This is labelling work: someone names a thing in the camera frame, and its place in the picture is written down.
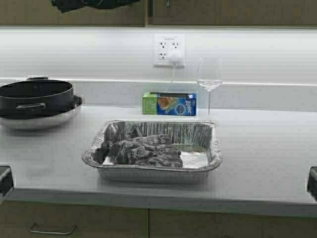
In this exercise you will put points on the clear wine glass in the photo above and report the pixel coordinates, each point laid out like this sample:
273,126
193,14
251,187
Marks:
209,77

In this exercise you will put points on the black cooking pot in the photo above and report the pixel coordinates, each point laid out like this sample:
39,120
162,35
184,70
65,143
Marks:
37,96

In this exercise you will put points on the left lower drawer front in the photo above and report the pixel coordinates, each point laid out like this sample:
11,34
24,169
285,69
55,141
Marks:
92,221

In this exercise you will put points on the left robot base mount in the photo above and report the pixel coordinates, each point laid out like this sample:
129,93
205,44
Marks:
6,182

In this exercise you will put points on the white plug adapter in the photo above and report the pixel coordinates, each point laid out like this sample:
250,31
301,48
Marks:
175,58

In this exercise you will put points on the left drawer metal handle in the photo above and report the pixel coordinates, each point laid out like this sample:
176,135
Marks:
54,231

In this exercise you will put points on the aluminium foil tray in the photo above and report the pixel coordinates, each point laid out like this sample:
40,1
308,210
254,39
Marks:
197,140

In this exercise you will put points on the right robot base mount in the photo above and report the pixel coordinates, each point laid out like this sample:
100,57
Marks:
312,183

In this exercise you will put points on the middle lower drawer front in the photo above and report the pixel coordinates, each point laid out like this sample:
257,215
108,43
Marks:
183,224

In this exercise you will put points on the blue green Ziploc box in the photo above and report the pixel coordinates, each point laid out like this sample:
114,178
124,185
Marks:
169,104

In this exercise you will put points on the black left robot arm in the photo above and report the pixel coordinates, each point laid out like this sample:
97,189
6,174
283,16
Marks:
70,5

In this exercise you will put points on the silver metal bowl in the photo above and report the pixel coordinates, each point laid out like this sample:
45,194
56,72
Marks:
44,122

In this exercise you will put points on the white wall outlet plate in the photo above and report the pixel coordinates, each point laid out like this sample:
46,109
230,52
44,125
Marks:
164,45

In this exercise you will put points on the grey crumpled cloth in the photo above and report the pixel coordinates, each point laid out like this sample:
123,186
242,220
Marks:
152,150

